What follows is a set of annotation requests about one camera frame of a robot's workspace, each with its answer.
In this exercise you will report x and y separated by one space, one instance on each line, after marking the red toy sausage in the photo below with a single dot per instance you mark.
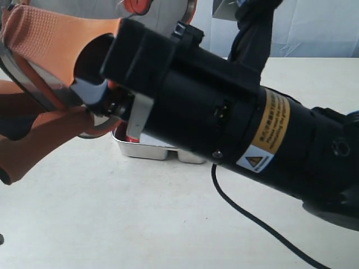
131 139

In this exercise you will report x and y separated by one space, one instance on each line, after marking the dark transparent lunch box lid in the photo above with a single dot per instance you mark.
160 16

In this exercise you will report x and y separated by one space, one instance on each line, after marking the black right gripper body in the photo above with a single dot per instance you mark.
172 89

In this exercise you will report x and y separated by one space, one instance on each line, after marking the blue-grey backdrop cloth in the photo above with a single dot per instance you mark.
300 29

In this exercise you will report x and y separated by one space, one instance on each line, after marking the stainless steel lunch box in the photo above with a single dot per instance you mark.
150 148

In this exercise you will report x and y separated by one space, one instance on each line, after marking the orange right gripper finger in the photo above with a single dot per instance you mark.
29 133
46 45

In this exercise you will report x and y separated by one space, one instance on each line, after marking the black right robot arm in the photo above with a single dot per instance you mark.
309 154

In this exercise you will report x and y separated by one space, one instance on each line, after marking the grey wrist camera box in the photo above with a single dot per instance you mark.
225 9

